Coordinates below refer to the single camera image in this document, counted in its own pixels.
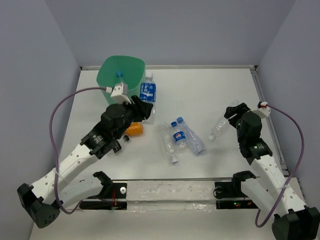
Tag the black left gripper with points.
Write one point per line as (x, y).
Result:
(142, 110)

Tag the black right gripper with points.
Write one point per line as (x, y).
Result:
(239, 109)

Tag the blue label white cap bottle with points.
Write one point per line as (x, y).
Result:
(148, 93)

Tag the clear crushed white cap bottle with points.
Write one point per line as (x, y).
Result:
(167, 143)

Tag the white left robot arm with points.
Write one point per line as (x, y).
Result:
(44, 199)

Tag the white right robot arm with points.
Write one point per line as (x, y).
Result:
(272, 193)

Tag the green plastic bin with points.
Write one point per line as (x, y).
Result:
(133, 72)

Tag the orange juice bottle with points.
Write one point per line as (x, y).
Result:
(135, 129)

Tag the small black label bottle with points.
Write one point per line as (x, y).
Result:
(120, 142)

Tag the Pepsi label bottle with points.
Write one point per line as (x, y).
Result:
(179, 137)

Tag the clear blue cap bottle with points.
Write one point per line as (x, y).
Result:
(196, 145)

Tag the white foam strip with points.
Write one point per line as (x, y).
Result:
(170, 195)

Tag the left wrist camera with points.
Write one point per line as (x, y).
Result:
(119, 92)

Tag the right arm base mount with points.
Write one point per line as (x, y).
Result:
(228, 194)

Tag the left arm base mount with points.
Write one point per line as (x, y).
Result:
(112, 195)

